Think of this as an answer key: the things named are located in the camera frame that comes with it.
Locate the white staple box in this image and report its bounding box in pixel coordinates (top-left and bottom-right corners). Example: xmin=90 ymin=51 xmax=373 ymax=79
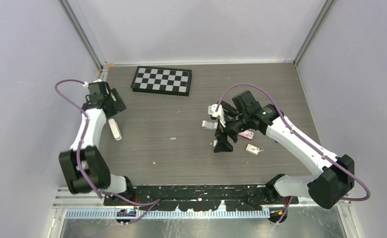
xmin=245 ymin=144 xmax=260 ymax=155

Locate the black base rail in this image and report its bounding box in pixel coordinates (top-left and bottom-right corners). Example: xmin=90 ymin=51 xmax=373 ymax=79
xmin=120 ymin=184 xmax=285 ymax=212

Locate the open staple box upper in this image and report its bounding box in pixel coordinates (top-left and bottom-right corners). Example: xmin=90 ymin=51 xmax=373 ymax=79
xmin=201 ymin=120 xmax=218 ymax=130

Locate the white stapler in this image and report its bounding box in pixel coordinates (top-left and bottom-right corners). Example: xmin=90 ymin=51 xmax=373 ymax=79
xmin=108 ymin=119 xmax=122 ymax=141

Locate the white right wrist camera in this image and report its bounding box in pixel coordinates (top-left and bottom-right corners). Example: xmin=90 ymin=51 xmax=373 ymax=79
xmin=208 ymin=104 xmax=226 ymax=127

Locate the slotted cable duct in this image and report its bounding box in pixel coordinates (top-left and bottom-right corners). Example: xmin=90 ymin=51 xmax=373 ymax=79
xmin=65 ymin=208 xmax=270 ymax=220

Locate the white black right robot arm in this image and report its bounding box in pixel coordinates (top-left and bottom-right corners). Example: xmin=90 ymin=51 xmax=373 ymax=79
xmin=208 ymin=91 xmax=355 ymax=209

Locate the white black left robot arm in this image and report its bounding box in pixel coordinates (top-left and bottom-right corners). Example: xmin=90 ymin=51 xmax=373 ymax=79
xmin=55 ymin=79 xmax=135 ymax=205

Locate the black white chessboard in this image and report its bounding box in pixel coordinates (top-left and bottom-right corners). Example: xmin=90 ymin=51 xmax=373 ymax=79
xmin=131 ymin=66 xmax=192 ymax=97

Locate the red staple box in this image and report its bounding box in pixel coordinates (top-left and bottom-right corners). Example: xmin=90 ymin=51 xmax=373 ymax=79
xmin=238 ymin=130 xmax=254 ymax=140

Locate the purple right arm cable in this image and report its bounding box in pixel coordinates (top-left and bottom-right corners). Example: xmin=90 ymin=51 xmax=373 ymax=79
xmin=215 ymin=82 xmax=371 ymax=202

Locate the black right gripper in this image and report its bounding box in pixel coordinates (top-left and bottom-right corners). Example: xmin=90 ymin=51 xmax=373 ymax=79
xmin=214 ymin=112 xmax=250 ymax=152

